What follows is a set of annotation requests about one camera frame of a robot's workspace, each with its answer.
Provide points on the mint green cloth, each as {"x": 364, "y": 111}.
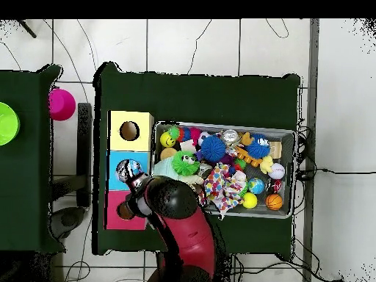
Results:
{"x": 164, "y": 170}

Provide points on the black upright panel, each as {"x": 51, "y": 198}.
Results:
{"x": 84, "y": 147}

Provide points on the shallow silver mesh bin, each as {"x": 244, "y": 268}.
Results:
{"x": 282, "y": 135}

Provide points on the blue spiky rubber ball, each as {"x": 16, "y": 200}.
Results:
{"x": 213, "y": 148}

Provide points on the round orange sponge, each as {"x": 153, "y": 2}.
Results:
{"x": 168, "y": 153}

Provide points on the colourful polka-dot cloth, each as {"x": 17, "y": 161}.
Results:
{"x": 220, "y": 185}

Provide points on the rainbow spiky caterpillar toy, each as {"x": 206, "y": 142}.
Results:
{"x": 194, "y": 133}

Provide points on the green plastic bowl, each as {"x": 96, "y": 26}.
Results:
{"x": 8, "y": 123}

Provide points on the wooden three-hole box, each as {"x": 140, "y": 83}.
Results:
{"x": 141, "y": 141}

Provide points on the silver-top drink can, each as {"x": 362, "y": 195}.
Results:
{"x": 230, "y": 136}

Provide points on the dark slanted rod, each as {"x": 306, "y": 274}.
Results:
{"x": 29, "y": 30}

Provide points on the cream knit cloth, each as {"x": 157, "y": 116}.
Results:
{"x": 191, "y": 179}

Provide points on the crushed clear plastic bottle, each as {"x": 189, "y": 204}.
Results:
{"x": 128, "y": 170}

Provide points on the yellow smiley ball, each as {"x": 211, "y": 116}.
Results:
{"x": 168, "y": 140}

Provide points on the white baseball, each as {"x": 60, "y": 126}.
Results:
{"x": 276, "y": 171}

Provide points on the pink plastic bowl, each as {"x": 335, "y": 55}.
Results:
{"x": 61, "y": 104}

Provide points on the dark green table cloth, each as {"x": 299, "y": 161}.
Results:
{"x": 29, "y": 88}
{"x": 191, "y": 97}

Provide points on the green spiky rubber ball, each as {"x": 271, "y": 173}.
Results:
{"x": 183, "y": 166}

